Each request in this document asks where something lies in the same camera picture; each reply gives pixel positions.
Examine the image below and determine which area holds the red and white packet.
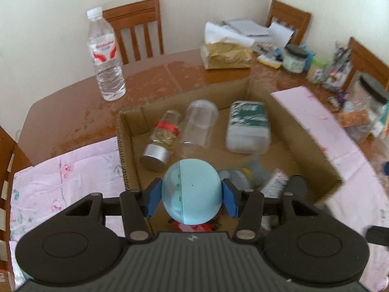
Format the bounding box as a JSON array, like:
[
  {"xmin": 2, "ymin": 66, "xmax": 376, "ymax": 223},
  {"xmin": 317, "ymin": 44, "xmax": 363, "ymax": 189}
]
[{"xmin": 173, "ymin": 220, "xmax": 221, "ymax": 234}]

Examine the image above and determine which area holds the small jar with green lid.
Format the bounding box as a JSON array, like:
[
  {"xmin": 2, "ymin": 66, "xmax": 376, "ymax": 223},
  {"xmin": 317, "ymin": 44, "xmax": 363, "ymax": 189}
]
[{"xmin": 307, "ymin": 56, "xmax": 328, "ymax": 84}]

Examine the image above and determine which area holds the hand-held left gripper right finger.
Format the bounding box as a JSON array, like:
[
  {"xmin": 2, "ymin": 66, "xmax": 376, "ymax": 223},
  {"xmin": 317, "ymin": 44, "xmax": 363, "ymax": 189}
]
[{"xmin": 222, "ymin": 178, "xmax": 319, "ymax": 244}]

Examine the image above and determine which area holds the glass jar with black lid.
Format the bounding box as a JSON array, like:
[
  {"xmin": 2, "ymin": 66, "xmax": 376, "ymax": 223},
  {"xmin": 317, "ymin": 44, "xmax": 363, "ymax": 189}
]
[{"xmin": 283, "ymin": 45, "xmax": 308, "ymax": 74}]

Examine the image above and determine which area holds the white paper sheet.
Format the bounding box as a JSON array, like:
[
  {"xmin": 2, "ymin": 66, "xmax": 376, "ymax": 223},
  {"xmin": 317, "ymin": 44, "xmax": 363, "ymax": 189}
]
[{"xmin": 269, "ymin": 22, "xmax": 295, "ymax": 46}]

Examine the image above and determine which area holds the large clear jar black lid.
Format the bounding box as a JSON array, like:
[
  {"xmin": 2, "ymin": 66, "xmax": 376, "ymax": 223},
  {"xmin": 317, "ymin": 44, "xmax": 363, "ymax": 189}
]
[{"xmin": 343, "ymin": 71, "xmax": 389, "ymax": 143}]

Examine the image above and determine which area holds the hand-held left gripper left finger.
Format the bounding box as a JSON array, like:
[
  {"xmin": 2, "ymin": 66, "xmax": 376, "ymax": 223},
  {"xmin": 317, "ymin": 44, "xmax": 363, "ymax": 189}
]
[{"xmin": 62, "ymin": 178, "xmax": 163, "ymax": 244}]

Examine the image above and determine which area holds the gold-filled jar with silver lid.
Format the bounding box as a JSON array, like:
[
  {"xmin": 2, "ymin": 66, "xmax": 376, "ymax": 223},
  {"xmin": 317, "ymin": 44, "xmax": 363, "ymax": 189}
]
[{"xmin": 140, "ymin": 110, "xmax": 183, "ymax": 171}]

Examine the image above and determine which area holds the light blue ball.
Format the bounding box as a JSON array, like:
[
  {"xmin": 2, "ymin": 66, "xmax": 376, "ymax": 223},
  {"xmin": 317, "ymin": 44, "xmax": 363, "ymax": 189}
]
[{"xmin": 161, "ymin": 158, "xmax": 222, "ymax": 225}]

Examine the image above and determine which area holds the pink floral cloth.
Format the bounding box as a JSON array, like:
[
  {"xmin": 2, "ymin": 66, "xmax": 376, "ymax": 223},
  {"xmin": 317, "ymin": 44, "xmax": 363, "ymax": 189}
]
[{"xmin": 9, "ymin": 86, "xmax": 389, "ymax": 292}]

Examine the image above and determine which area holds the clear water bottle red label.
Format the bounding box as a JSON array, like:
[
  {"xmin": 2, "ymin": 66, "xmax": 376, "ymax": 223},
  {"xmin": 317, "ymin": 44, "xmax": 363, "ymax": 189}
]
[{"xmin": 87, "ymin": 7, "xmax": 126, "ymax": 101}]

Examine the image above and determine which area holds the clear holder with pens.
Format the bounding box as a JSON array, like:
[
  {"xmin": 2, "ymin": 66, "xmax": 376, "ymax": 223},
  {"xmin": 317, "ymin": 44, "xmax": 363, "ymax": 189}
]
[{"xmin": 323, "ymin": 42, "xmax": 354, "ymax": 91}]

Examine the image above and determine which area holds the gold tissue pack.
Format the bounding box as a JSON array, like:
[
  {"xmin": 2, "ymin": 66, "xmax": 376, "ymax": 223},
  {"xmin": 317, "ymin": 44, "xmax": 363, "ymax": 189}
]
[{"xmin": 201, "ymin": 21, "xmax": 253, "ymax": 70}]

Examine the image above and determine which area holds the cardboard box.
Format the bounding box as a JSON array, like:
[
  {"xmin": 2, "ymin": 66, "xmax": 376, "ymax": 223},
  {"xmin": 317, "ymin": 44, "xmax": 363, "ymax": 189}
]
[{"xmin": 116, "ymin": 77, "xmax": 344, "ymax": 235}]

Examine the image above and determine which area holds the grey and yellow container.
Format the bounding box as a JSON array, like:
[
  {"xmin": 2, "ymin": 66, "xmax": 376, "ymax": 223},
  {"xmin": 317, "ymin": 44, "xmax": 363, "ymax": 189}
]
[{"xmin": 218, "ymin": 156, "xmax": 268, "ymax": 190}]

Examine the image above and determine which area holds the blue box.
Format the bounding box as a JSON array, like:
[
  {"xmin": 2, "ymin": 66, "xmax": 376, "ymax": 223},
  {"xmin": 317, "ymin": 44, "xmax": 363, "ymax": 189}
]
[{"xmin": 305, "ymin": 49, "xmax": 318, "ymax": 71}]

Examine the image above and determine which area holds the yellow flat pack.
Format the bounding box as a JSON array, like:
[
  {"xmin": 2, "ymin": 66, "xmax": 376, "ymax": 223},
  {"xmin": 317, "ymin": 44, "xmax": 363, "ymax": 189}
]
[{"xmin": 257, "ymin": 54, "xmax": 283, "ymax": 68}]

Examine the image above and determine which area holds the wooden slat-back chair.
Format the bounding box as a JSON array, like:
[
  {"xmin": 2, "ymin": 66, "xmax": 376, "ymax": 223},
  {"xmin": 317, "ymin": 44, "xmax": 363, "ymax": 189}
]
[
  {"xmin": 346, "ymin": 36, "xmax": 389, "ymax": 92},
  {"xmin": 266, "ymin": 0, "xmax": 312, "ymax": 46},
  {"xmin": 102, "ymin": 0, "xmax": 166, "ymax": 65},
  {"xmin": 0, "ymin": 125, "xmax": 32, "ymax": 292}
]

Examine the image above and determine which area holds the pill blister pack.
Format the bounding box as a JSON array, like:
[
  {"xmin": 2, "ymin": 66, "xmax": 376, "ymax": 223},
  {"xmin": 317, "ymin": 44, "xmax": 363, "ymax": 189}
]
[{"xmin": 255, "ymin": 43, "xmax": 282, "ymax": 57}]

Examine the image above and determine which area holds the stack of grey papers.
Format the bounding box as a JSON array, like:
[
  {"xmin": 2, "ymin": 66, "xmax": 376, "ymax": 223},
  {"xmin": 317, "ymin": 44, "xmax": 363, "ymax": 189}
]
[{"xmin": 223, "ymin": 19, "xmax": 270, "ymax": 37}]

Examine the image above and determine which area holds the orange packet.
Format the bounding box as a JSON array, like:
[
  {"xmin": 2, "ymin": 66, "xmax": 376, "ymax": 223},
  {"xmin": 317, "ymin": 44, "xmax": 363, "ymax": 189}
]
[{"xmin": 337, "ymin": 111, "xmax": 370, "ymax": 129}]

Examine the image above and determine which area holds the white jar with green label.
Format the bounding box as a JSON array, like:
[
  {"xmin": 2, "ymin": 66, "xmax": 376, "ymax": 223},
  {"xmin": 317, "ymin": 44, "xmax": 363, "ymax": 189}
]
[{"xmin": 225, "ymin": 100, "xmax": 272, "ymax": 154}]

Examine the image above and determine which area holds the clear plastic jar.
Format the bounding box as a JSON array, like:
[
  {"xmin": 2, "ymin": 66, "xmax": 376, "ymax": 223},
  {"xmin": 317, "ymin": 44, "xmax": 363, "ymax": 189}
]
[{"xmin": 181, "ymin": 99, "xmax": 219, "ymax": 150}]

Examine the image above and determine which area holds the small dark trinket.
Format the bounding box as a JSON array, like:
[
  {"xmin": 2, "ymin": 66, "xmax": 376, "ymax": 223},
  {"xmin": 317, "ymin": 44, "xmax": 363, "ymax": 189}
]
[{"xmin": 328, "ymin": 90, "xmax": 347, "ymax": 108}]

